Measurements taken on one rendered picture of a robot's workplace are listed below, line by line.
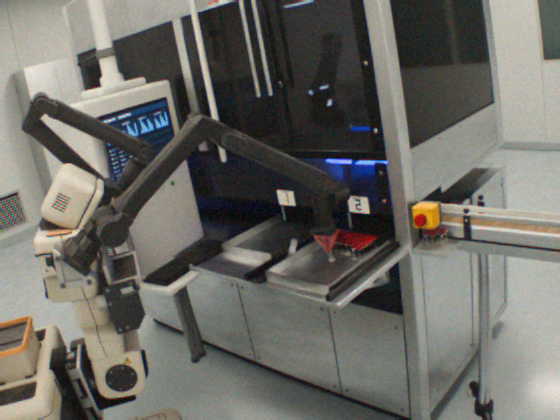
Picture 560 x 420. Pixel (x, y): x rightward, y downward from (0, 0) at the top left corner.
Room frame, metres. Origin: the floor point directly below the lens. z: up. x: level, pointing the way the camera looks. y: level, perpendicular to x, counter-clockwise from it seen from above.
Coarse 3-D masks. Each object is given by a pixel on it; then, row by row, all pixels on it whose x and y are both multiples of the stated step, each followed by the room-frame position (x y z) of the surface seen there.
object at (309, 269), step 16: (288, 256) 1.59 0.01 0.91; (304, 256) 1.64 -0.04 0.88; (320, 256) 1.62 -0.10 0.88; (336, 256) 1.59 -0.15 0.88; (368, 256) 1.47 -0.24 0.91; (272, 272) 1.49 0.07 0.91; (288, 272) 1.54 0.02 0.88; (304, 272) 1.51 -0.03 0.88; (320, 272) 1.49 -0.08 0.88; (336, 272) 1.47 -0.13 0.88; (352, 272) 1.41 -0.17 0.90; (304, 288) 1.39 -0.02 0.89; (320, 288) 1.35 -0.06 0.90
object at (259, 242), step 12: (276, 216) 2.04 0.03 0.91; (252, 228) 1.94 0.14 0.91; (264, 228) 1.99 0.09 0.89; (276, 228) 1.98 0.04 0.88; (288, 228) 1.95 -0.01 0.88; (300, 228) 1.92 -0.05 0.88; (240, 240) 1.89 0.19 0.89; (252, 240) 1.89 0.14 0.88; (264, 240) 1.87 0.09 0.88; (276, 240) 1.84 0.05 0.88; (288, 240) 1.82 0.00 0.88; (300, 240) 1.76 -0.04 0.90; (228, 252) 1.81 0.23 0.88; (240, 252) 1.76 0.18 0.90; (252, 252) 1.71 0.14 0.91; (264, 252) 1.75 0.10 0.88; (276, 252) 1.66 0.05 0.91
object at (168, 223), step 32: (96, 96) 1.98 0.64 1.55; (128, 96) 2.05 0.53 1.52; (160, 96) 2.20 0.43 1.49; (64, 128) 1.94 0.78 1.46; (128, 128) 2.01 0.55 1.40; (160, 128) 2.16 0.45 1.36; (96, 160) 1.86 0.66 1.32; (160, 192) 2.09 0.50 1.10; (192, 192) 2.25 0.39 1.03; (160, 224) 2.05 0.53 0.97; (192, 224) 2.21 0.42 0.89; (160, 256) 2.01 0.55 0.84
